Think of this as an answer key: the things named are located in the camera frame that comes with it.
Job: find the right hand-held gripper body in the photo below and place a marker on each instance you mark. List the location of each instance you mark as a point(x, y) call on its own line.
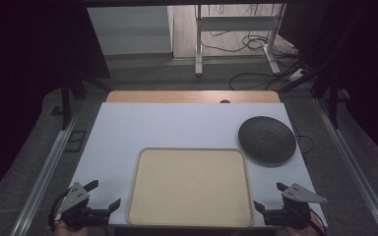
point(293, 209)

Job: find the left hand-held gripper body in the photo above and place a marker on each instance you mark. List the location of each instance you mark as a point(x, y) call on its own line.
point(74, 200)

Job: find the person's right hand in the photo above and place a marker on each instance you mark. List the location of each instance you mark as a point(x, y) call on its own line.
point(311, 226)

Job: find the person's left hand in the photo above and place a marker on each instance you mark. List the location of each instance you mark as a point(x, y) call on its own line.
point(66, 231)

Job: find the black floor socket plate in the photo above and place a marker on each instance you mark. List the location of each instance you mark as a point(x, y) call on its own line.
point(75, 141)

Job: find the beige rectangular tray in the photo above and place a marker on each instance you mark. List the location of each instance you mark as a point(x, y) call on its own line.
point(190, 188)

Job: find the black metal stand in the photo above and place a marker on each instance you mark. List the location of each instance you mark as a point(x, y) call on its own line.
point(333, 95)
point(66, 98)

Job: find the white table board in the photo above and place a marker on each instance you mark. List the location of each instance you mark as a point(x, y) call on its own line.
point(164, 128)

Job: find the black round table grommet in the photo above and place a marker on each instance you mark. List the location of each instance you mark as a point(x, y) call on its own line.
point(224, 101)

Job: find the white power strip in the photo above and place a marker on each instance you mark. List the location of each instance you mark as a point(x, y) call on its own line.
point(296, 75)

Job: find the white cabinet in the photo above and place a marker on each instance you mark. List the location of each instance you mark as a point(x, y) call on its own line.
point(129, 29)

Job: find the aluminium floor rail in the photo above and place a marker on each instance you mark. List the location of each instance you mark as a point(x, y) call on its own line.
point(354, 164)
point(42, 177)

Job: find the white desk frame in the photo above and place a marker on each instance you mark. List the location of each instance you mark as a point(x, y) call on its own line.
point(236, 23)

